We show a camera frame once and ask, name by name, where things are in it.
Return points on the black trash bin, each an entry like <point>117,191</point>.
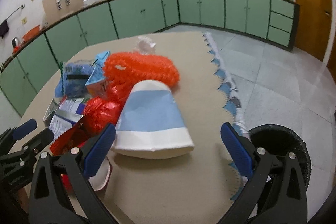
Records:
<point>279,140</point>

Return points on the wooden door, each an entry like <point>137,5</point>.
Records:
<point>314,26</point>

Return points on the light blue milk carton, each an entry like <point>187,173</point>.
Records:
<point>96,84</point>

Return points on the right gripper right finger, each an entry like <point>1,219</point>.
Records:
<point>256,164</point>

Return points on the wall towel bar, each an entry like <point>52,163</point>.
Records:
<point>19,8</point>

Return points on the blue white snack wrapper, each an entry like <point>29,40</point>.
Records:
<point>66,115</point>

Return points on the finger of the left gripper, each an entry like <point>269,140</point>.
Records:
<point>34,146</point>
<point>24,129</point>

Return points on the blue white paper cup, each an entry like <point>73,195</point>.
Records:
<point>150,125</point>

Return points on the white tissue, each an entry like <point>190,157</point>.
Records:
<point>145,46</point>

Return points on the red plastic bag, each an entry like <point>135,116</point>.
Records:
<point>99,111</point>

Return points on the orange basin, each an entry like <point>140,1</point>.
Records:
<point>31,33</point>

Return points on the green lower kitchen cabinets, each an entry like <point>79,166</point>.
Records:
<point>23,75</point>

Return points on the cardboard box on counter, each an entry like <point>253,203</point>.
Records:
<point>58,9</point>

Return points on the steel kettle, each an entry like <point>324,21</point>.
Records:
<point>15,42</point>

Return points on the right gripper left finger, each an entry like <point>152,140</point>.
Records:
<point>49,201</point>

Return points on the blue plastic bag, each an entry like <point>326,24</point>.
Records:
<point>73,78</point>

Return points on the red snack wrapper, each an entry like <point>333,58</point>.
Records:
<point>71,138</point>

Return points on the red white paper cup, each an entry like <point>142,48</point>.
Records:
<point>98,182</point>

